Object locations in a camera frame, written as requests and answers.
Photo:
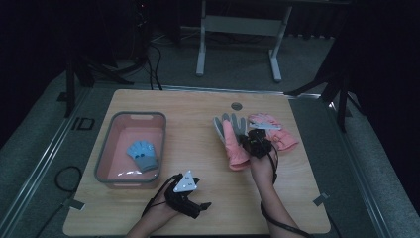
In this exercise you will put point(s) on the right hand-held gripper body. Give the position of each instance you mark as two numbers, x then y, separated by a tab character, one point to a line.
259	143

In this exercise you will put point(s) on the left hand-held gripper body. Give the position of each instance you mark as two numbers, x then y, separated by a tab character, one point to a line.
183	195

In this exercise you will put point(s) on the pink ski glove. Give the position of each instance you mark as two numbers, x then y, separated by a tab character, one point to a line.
284	139
232	148

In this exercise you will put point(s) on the light blue knit glove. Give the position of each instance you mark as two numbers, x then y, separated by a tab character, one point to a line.
145	157
131	152

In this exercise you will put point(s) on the pink plastic basket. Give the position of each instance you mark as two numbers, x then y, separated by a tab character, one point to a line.
112	158

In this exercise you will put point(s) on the person's right hand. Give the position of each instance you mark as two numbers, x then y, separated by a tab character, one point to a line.
262	168

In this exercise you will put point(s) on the person's left hand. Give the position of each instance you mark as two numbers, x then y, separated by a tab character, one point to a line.
161	208

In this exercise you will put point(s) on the grey tape piece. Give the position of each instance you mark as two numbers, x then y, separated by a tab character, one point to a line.
76	204
321	199

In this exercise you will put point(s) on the black tripod stand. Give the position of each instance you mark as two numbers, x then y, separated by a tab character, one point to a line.
70	86
341	95

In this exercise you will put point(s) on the black floor tape marks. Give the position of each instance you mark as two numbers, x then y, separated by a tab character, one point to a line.
84	123

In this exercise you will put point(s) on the grey metal desk frame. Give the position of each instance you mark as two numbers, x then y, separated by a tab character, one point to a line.
242	24

